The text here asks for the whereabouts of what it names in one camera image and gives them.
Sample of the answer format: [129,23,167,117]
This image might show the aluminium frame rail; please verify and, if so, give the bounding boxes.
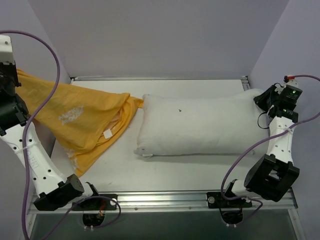
[27,190,298,214]
[241,76,286,189]

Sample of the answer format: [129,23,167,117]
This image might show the white pillowcase care label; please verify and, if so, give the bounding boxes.
[103,129,113,139]

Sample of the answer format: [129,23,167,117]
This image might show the thin black wire loop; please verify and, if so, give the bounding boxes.
[257,111,271,131]

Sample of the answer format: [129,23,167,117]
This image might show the yellow Mickey Mouse pillowcase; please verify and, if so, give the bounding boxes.
[16,68,145,178]

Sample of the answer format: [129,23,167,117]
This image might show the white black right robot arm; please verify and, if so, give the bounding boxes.
[222,85,302,207]

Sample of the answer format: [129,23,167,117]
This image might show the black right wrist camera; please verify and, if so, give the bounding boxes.
[279,85,303,104]

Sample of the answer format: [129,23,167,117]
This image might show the aluminium right frame rail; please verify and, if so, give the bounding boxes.
[241,76,286,189]

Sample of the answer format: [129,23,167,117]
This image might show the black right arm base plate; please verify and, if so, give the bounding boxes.
[206,191,253,209]

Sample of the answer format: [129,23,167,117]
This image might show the white pillow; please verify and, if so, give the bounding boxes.
[134,88,268,156]

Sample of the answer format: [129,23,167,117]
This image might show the aluminium front frame rail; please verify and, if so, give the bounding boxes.
[27,190,298,214]

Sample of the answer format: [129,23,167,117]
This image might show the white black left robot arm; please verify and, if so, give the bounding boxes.
[0,63,85,211]

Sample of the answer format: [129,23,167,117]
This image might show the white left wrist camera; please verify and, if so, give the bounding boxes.
[0,35,16,65]

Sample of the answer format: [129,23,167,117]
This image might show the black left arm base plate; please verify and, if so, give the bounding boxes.
[72,197,117,211]

